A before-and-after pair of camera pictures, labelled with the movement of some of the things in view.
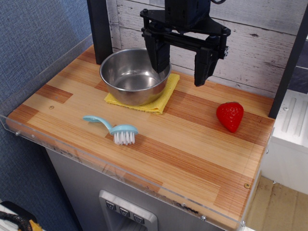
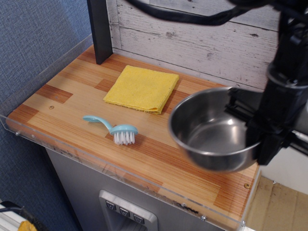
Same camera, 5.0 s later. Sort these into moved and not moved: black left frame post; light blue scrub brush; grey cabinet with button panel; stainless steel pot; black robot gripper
Moved: stainless steel pot; black robot gripper
Not moved: black left frame post; light blue scrub brush; grey cabinet with button panel
